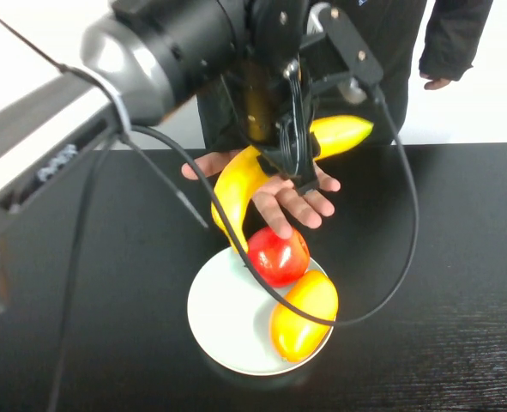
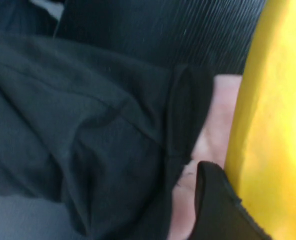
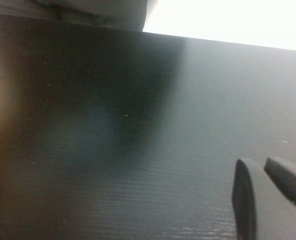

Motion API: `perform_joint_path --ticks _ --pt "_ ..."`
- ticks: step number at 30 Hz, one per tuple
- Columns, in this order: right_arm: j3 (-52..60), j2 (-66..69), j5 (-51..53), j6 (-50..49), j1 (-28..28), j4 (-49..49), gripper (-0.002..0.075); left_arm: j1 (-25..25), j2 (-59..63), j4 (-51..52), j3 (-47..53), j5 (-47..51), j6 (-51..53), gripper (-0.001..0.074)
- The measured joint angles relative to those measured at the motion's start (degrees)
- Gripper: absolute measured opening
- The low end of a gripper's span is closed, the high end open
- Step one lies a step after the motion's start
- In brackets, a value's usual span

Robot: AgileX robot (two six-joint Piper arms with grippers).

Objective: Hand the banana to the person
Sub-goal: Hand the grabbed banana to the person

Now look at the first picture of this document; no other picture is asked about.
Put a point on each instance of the black hoodie torso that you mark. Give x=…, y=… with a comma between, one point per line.
x=401, y=38

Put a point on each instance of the white round plate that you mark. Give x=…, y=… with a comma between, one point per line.
x=231, y=317

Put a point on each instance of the black trousers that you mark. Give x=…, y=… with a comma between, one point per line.
x=384, y=136

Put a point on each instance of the black zip tie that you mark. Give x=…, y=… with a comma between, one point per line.
x=30, y=44
x=188, y=206

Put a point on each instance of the person's left hand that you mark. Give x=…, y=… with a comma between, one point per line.
x=437, y=82

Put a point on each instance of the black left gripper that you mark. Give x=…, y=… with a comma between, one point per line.
x=274, y=98

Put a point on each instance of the yellow banana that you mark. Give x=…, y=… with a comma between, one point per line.
x=236, y=189

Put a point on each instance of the red apple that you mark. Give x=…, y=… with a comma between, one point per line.
x=279, y=262

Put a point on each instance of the person's left arm black sleeve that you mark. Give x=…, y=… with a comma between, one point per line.
x=454, y=38

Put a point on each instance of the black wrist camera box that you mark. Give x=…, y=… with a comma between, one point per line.
x=347, y=43

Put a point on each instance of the yellow orange mango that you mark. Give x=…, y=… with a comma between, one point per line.
x=304, y=330

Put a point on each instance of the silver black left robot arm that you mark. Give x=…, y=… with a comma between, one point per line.
x=150, y=64

